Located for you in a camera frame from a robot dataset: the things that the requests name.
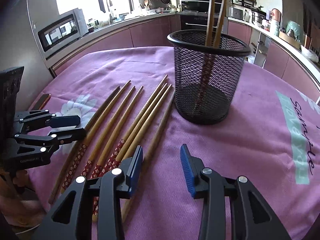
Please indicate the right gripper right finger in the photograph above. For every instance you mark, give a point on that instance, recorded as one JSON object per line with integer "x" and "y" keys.
{"x": 251, "y": 215}

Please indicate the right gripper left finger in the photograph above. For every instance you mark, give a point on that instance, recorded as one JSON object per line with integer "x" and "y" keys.
{"x": 71, "y": 215}

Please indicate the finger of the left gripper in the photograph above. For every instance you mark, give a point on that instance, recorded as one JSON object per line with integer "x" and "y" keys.
{"x": 59, "y": 137}
{"x": 63, "y": 121}

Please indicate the bamboo chopstick six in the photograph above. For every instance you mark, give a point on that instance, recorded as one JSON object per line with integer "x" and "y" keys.
{"x": 102, "y": 170}

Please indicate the bamboo chopstick two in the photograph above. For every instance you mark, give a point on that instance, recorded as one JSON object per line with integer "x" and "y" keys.
{"x": 68, "y": 179}

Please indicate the bamboo chopstick seven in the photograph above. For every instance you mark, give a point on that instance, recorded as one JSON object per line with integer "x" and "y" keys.
{"x": 141, "y": 128}

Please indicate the bamboo chopstick eight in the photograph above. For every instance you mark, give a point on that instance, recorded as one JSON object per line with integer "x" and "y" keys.
{"x": 216, "y": 38}

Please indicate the bamboo chopstick nine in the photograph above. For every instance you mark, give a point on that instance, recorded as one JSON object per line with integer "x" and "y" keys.
{"x": 210, "y": 30}

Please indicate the bamboo chopstick three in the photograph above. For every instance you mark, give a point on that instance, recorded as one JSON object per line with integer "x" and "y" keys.
{"x": 103, "y": 136}

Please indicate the left hand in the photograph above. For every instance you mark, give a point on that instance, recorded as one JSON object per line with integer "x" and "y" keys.
{"x": 16, "y": 185}

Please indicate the pink floral tablecloth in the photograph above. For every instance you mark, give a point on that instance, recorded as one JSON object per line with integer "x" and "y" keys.
{"x": 270, "y": 135}

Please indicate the white microwave oven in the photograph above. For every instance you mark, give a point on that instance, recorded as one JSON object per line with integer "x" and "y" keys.
{"x": 68, "y": 28}

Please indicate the black mesh utensil holder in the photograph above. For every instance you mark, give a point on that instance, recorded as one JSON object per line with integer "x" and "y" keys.
{"x": 189, "y": 51}

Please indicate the black built-in oven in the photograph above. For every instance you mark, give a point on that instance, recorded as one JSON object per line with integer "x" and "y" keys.
{"x": 199, "y": 21}

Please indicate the white plastic bag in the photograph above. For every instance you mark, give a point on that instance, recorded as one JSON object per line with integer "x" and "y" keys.
{"x": 309, "y": 54}

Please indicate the teal covered appliance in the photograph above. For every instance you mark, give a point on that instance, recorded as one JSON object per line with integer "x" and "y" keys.
{"x": 298, "y": 31}

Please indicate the pink kettle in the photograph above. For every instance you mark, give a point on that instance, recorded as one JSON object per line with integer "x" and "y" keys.
{"x": 276, "y": 15}

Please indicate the black camera box left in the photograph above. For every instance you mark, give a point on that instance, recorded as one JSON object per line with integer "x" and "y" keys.
{"x": 10, "y": 86}

